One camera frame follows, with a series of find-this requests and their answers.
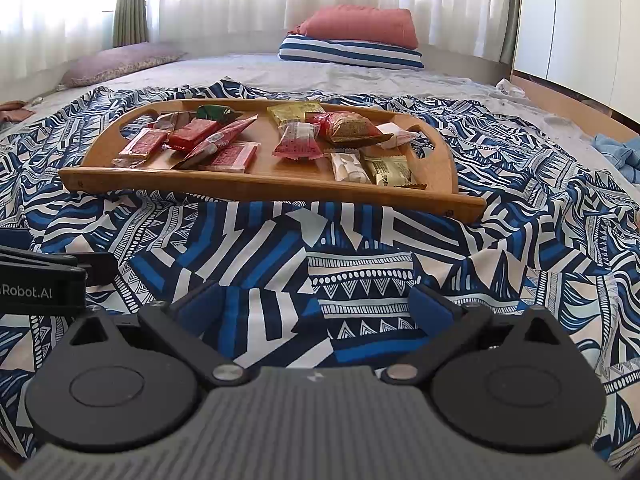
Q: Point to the white wardrobe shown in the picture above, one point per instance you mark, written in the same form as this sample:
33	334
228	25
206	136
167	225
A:
575	20

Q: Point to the green snack packet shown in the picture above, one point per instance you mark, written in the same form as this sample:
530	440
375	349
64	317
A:
212	111

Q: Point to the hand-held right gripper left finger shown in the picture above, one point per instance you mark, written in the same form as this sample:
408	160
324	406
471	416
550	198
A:
200	305

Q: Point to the yellow snack packet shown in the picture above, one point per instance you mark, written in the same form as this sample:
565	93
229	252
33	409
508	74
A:
292	112

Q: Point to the red nut snack packet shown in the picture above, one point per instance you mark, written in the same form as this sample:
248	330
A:
347	127

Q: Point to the tan snack packet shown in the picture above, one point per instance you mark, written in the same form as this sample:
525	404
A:
387	170

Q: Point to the light blue cloth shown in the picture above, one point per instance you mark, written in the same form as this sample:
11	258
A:
620	155

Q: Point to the brown snack packet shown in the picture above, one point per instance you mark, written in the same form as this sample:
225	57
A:
167	121

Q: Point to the plain red snack packet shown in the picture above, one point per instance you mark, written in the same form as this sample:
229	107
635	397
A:
192	134

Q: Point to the long red snack packet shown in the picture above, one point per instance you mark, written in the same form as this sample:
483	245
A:
220	140

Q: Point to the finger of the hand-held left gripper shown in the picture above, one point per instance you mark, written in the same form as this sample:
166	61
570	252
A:
15	239
100	267

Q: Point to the wooden bed frame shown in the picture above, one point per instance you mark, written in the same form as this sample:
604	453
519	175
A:
565	95

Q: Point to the red patterned clear snack packet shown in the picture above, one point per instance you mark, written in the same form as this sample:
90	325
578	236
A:
297	142
235	156
142	145

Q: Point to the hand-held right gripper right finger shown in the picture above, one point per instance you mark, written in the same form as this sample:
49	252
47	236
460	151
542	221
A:
432	305

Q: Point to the purple pillow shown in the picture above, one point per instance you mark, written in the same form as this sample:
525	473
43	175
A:
120	62

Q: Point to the olive curtain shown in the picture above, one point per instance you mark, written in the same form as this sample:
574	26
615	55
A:
511	20
130	10

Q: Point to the blue white striped pillow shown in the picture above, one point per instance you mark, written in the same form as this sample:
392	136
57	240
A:
350	54

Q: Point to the white crumpled cloth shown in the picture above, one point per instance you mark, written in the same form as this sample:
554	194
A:
510	87

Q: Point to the beige white snack packet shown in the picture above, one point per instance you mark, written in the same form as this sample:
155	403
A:
347	167

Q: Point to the blue patterned blanket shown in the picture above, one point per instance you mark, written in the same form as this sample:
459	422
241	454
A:
350	260

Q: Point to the red pillow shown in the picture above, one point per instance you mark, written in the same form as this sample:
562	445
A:
360	27

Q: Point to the wooden tray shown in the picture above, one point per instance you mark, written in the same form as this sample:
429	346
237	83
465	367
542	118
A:
295	175

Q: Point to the brown cloth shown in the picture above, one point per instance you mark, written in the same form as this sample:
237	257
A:
12	110

